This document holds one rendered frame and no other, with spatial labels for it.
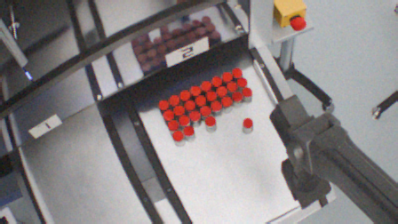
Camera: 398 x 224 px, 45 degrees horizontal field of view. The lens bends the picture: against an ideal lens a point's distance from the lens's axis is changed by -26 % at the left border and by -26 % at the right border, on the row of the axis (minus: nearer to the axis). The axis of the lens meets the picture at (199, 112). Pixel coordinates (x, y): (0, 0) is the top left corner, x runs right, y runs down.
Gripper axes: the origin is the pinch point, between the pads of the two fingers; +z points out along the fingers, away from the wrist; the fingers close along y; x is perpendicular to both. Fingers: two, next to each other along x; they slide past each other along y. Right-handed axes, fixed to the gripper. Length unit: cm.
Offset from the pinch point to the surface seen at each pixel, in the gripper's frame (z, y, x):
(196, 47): -0.6, 35.7, 5.1
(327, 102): 94, 50, -43
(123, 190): 16.0, 22.4, 30.5
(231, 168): 16.8, 17.7, 8.1
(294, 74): 86, 63, -34
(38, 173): 14, 34, 51
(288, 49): 64, 62, -30
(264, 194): 18.3, 9.2, 4.4
